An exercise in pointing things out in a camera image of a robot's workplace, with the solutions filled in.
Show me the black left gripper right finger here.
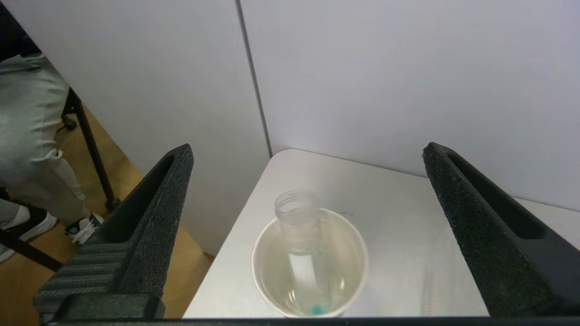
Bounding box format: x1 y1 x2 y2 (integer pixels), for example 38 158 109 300
422 142 580 318

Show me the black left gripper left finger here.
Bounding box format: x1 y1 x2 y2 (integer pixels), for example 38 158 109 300
34 144 195 320

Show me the test tube with blue pigment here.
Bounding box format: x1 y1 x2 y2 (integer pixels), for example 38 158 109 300
274 189 338 316

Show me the blue white paper cup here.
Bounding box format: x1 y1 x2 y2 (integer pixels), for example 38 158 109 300
251 207 369 318

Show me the white black sneaker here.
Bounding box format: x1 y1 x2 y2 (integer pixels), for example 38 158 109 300
0 205 58 264
63 212 105 245

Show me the black metal stand leg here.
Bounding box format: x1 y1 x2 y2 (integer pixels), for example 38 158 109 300
60 87 121 212

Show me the person in grey trousers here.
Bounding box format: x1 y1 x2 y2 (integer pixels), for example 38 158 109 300
0 53 87 229

